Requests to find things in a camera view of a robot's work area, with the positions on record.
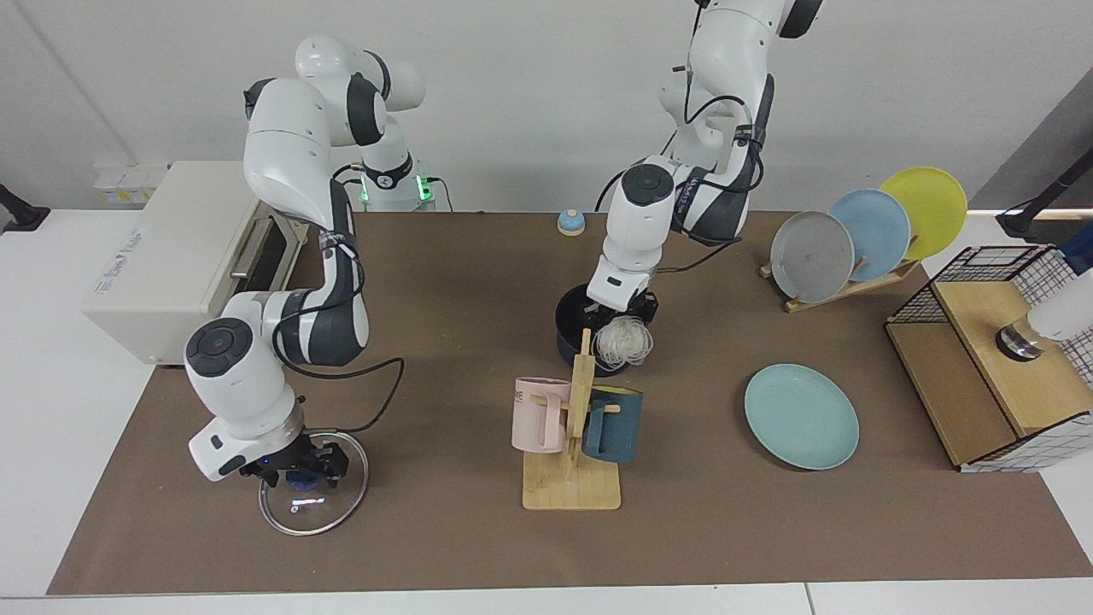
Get white vermicelli bundle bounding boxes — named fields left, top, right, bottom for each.
left=593, top=315, right=655, bottom=371

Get glass lid with blue knob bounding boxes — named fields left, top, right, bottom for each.
left=259, top=430, right=370, bottom=536

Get grey plate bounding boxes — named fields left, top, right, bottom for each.
left=769, top=211, right=856, bottom=303

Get wooden plate rack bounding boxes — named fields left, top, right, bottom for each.
left=760, top=256, right=923, bottom=313

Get teal plate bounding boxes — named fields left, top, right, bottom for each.
left=744, top=364, right=860, bottom=471

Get light blue plate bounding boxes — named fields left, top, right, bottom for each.
left=828, top=189, right=912, bottom=283

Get yellow plate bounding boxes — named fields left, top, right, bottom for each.
left=880, top=167, right=968, bottom=261

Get dark teal cup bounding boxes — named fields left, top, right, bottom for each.
left=582, top=386, right=644, bottom=465

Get brown table cloth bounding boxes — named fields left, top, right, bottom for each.
left=47, top=211, right=1093, bottom=596

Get pink cup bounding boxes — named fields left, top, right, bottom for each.
left=511, top=377, right=571, bottom=454

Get wooden cup stand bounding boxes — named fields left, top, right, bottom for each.
left=522, top=328, right=622, bottom=512

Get pale toaster oven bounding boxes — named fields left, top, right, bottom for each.
left=81, top=161, right=310, bottom=375

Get white cylinder with silver cap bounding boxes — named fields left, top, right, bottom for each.
left=995, top=286, right=1093, bottom=362

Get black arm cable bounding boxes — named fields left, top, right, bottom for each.
left=653, top=64, right=774, bottom=276
left=272, top=167, right=406, bottom=433

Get black pot with blue handle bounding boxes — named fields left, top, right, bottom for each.
left=554, top=284, right=650, bottom=378

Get black base cable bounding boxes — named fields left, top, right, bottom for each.
left=595, top=169, right=634, bottom=212

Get wire basket with wooden floor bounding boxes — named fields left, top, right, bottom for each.
left=886, top=245, right=1093, bottom=473

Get white wall socket strip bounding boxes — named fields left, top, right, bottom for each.
left=92, top=164, right=172, bottom=204

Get black clamp mount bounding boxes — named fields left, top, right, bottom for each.
left=0, top=184, right=50, bottom=233

